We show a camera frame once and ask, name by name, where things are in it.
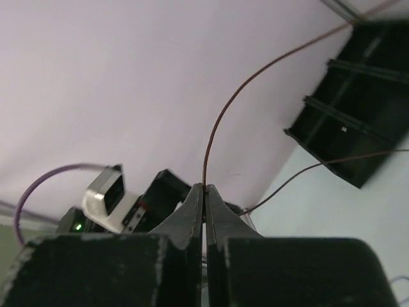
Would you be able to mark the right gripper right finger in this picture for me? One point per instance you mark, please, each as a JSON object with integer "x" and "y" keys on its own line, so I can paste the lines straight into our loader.
{"x": 248, "y": 269}

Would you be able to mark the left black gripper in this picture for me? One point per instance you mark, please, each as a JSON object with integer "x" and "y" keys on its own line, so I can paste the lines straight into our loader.
{"x": 164, "y": 195}

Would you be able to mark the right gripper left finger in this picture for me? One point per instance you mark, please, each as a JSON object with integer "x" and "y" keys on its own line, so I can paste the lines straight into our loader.
{"x": 158, "y": 268}

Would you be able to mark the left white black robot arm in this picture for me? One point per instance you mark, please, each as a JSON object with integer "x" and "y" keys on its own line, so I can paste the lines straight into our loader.
{"x": 74, "y": 221}

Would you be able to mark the black compartment tray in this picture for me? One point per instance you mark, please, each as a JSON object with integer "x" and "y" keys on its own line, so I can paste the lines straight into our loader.
{"x": 359, "y": 111}

